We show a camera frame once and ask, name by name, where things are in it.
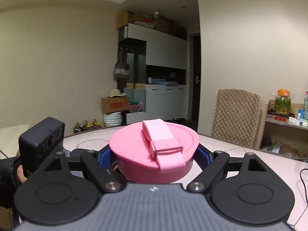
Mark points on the wooden side shelf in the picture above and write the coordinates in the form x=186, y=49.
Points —
x=276, y=130

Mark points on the red tool on shelf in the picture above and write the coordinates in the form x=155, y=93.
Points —
x=279, y=118

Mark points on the dark oil bottle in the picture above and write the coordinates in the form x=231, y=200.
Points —
x=77, y=128
x=87, y=126
x=97, y=124

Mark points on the person's left hand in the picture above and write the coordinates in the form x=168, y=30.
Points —
x=21, y=174

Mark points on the orange lid pickle jar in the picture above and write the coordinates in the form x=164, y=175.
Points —
x=282, y=103

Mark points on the flat white box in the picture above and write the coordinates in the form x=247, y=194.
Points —
x=298, y=121

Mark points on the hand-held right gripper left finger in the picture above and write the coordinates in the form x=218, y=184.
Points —
x=104, y=158

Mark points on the straw hat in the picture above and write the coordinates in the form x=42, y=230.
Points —
x=116, y=93

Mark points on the white and black cabinet unit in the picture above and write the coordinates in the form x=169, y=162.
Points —
x=163, y=53

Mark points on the white security camera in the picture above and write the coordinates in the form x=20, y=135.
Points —
x=157, y=13

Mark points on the pink lidded container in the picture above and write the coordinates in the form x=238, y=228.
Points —
x=134, y=144

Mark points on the green white snack packet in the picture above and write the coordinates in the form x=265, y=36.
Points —
x=306, y=105

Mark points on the person's left forearm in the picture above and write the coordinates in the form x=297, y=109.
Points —
x=8, y=182

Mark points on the cardboard box atop cabinet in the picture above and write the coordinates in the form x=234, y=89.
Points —
x=125, y=19

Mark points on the dark door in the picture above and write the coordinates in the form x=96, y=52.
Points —
x=195, y=77

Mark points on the small blue box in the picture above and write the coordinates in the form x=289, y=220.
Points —
x=300, y=114

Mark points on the beige quilted chair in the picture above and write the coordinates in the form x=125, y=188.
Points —
x=234, y=119

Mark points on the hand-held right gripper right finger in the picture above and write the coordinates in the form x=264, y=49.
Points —
x=203, y=160

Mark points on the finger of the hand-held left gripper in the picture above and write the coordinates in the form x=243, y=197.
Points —
x=77, y=152

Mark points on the silver door lock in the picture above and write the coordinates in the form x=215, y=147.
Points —
x=196, y=79

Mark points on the brown cardboard box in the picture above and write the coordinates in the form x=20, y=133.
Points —
x=115, y=104

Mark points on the grey hanging bag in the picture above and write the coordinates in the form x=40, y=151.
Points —
x=121, y=69

